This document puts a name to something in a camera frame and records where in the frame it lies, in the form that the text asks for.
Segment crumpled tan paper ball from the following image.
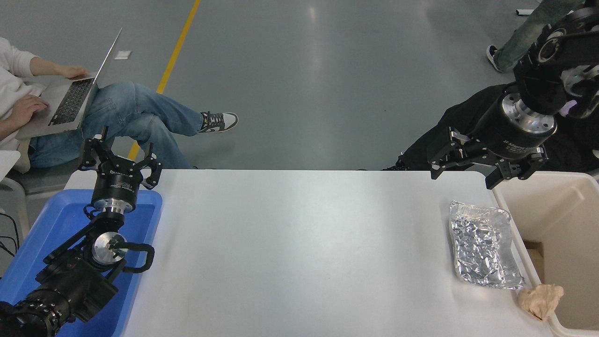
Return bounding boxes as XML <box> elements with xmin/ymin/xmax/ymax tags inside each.
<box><xmin>518</xmin><ymin>284</ymin><xmax>565</xmax><ymax>322</ymax></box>

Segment grey chair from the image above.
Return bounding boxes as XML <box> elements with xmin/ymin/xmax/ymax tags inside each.
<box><xmin>0</xmin><ymin>150</ymin><xmax>80</xmax><ymax>244</ymax></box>

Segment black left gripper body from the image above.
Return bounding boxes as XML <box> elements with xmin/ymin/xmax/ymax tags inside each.
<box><xmin>92</xmin><ymin>161</ymin><xmax>144</xmax><ymax>203</ymax></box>

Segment person's left hand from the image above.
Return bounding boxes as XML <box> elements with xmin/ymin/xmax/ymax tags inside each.
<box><xmin>55</xmin><ymin>64</ymin><xmax>88</xmax><ymax>80</ymax></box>

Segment large pale bin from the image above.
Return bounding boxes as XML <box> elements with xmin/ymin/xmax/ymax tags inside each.
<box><xmin>492</xmin><ymin>171</ymin><xmax>599</xmax><ymax>337</ymax></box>

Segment person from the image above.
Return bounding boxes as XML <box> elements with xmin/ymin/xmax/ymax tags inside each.
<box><xmin>384</xmin><ymin>84</ymin><xmax>599</xmax><ymax>174</ymax></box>
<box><xmin>486</xmin><ymin>0</ymin><xmax>585</xmax><ymax>73</ymax></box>
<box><xmin>0</xmin><ymin>37</ymin><xmax>239</xmax><ymax>170</ymax></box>

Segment blue plastic tray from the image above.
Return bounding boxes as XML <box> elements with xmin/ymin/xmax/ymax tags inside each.
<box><xmin>0</xmin><ymin>189</ymin><xmax>163</xmax><ymax>337</ymax></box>

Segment person's right hand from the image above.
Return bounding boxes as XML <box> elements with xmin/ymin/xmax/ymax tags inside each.
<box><xmin>7</xmin><ymin>95</ymin><xmax>49</xmax><ymax>129</ymax></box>

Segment silver laptop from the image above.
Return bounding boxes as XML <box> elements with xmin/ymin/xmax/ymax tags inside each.
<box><xmin>15</xmin><ymin>27</ymin><xmax>123</xmax><ymax>141</ymax></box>

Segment foil plate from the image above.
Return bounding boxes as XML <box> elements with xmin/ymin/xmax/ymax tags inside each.
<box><xmin>448</xmin><ymin>200</ymin><xmax>525</xmax><ymax>290</ymax></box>

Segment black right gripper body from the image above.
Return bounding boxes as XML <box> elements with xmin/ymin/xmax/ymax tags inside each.
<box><xmin>469</xmin><ymin>96</ymin><xmax>556</xmax><ymax>162</ymax></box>

